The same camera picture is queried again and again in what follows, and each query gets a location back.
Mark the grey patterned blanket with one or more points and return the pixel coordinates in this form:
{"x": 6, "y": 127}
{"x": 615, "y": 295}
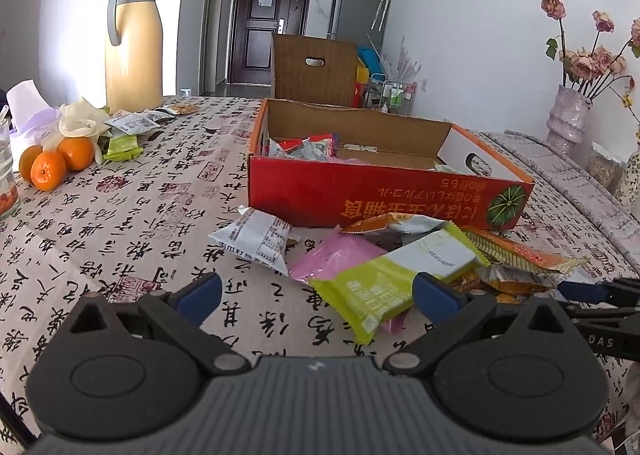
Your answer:
{"x": 575, "y": 195}

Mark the dark brown door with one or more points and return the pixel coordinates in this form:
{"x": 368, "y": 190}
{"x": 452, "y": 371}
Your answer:
{"x": 265, "y": 25}

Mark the blue plastic item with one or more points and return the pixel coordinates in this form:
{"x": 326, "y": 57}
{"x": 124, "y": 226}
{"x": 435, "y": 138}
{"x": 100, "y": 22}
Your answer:
{"x": 369, "y": 60}

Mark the yellow bag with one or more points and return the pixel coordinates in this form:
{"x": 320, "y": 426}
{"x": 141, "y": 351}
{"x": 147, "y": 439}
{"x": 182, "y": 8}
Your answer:
{"x": 361, "y": 74}

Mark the glass cup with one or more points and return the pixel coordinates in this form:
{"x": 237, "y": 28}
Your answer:
{"x": 7, "y": 175}

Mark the small green packets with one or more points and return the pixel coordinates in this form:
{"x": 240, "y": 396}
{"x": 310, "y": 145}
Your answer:
{"x": 122, "y": 147}

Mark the dried pink roses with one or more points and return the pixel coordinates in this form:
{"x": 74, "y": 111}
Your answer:
{"x": 590, "y": 60}

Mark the red cardboard box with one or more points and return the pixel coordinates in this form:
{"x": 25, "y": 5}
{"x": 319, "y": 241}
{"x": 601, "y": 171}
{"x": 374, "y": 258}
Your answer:
{"x": 375, "y": 195}

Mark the white umbrella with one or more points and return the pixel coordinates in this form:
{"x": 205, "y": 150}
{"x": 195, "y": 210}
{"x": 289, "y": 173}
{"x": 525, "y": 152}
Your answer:
{"x": 384, "y": 0}

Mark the orange fruit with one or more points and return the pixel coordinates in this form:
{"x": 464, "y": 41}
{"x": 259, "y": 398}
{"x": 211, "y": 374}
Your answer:
{"x": 77, "y": 152}
{"x": 48, "y": 171}
{"x": 29, "y": 157}

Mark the pink snack packet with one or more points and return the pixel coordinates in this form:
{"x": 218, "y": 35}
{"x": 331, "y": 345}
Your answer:
{"x": 335, "y": 255}

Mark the orange biscuit packet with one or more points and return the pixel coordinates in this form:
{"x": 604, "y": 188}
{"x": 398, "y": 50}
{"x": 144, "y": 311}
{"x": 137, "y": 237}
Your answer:
{"x": 515, "y": 280}

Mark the yellow flower twigs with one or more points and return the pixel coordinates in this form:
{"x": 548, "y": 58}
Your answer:
{"x": 627, "y": 100}

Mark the green and white snack packet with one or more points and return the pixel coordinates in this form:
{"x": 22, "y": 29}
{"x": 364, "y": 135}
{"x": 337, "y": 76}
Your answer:
{"x": 380, "y": 285}

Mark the patterned vase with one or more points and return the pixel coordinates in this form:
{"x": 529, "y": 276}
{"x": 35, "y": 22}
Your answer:
{"x": 630, "y": 180}

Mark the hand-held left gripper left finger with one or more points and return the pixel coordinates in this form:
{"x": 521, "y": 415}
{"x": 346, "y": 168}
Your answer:
{"x": 200, "y": 291}

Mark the red snack packet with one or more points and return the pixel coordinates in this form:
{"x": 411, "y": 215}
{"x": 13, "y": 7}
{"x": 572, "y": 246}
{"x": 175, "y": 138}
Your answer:
{"x": 305, "y": 147}

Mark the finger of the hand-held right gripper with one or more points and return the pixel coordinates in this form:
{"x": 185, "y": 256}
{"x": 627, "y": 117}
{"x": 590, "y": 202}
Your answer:
{"x": 582, "y": 291}
{"x": 600, "y": 312}

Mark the small white sachets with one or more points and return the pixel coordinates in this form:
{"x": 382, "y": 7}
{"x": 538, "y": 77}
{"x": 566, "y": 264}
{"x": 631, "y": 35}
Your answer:
{"x": 132, "y": 124}

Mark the glass jar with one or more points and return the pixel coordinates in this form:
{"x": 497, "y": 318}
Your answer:
{"x": 605, "y": 167}

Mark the grey refrigerator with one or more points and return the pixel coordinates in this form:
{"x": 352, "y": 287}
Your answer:
{"x": 355, "y": 10}

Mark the wooden chair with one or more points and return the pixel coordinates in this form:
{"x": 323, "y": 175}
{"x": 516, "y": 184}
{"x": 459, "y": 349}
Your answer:
{"x": 315, "y": 80}

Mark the red gift bag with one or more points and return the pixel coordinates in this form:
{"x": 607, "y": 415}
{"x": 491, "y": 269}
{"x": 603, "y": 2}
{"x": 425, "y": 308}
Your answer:
{"x": 358, "y": 95}

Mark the yellow thermos jug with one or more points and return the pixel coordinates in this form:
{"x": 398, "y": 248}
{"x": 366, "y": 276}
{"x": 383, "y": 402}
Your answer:
{"x": 135, "y": 50}

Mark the pink ceramic vase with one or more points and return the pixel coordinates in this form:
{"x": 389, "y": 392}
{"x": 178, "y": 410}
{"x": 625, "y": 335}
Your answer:
{"x": 567, "y": 120}

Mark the small brown biscuit packet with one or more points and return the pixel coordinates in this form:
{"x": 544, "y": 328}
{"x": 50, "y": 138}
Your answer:
{"x": 181, "y": 109}

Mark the brown and silver snack packet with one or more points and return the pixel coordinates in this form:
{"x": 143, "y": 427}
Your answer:
{"x": 395, "y": 227}

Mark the orange long snack packet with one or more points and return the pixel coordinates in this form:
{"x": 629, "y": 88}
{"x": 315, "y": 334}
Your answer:
{"x": 520, "y": 252}

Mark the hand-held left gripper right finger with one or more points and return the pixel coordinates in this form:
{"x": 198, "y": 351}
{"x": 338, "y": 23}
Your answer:
{"x": 435, "y": 292}

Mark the white tissue pack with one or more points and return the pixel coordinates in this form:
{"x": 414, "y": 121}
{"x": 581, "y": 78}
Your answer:
{"x": 27, "y": 105}

